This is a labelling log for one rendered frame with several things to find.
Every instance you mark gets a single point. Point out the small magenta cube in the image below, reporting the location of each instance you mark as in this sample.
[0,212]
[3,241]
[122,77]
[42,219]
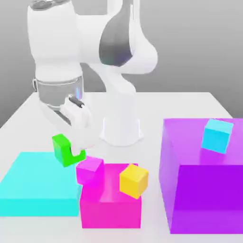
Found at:
[89,166]

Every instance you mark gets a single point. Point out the small green cube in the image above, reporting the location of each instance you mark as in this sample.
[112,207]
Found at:
[60,151]

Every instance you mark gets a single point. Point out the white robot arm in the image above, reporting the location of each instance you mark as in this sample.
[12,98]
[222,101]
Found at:
[57,41]

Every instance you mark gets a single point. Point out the small yellow cube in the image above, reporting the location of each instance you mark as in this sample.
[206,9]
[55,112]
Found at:
[132,180]

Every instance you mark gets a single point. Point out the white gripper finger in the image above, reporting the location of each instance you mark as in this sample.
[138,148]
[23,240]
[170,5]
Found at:
[76,150]

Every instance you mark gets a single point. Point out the large cyan box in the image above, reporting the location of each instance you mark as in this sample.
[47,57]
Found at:
[38,180]

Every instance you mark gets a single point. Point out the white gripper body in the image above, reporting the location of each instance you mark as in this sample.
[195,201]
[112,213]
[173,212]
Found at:
[79,125]

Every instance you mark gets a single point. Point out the large pink box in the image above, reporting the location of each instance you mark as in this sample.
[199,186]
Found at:
[110,212]

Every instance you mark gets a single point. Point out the small cyan cube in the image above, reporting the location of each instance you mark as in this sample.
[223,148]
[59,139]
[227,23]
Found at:
[216,136]

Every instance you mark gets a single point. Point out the large purple box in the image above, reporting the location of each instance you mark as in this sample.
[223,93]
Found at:
[205,199]

